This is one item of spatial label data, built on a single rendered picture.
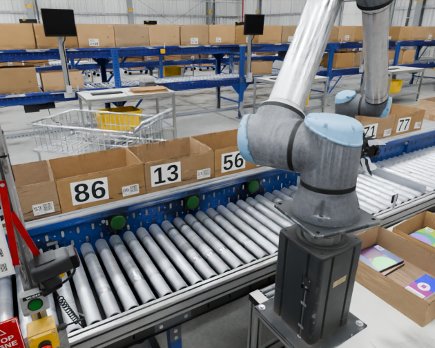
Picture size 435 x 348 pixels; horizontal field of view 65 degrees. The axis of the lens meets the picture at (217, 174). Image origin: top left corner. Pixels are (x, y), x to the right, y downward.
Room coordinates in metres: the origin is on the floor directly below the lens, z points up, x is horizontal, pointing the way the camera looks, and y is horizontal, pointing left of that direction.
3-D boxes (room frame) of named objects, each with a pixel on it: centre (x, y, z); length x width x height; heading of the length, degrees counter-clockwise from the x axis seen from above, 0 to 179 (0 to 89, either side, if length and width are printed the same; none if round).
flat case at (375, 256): (1.16, -0.64, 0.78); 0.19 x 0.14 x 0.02; 118
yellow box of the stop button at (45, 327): (0.74, 0.46, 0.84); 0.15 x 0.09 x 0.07; 121
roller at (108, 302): (1.11, 0.48, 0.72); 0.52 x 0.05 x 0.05; 31
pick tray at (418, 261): (1.07, -0.69, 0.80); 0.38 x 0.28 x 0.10; 31
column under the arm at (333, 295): (0.88, -0.31, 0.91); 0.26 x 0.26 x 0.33; 32
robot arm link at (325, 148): (0.89, -0.30, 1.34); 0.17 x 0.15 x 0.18; 55
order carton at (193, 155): (1.77, 0.26, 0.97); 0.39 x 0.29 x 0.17; 121
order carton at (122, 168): (1.57, 0.60, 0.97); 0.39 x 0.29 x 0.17; 121
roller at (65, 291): (1.04, 0.59, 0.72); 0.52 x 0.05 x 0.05; 31
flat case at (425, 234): (1.28, -0.92, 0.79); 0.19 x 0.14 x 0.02; 120
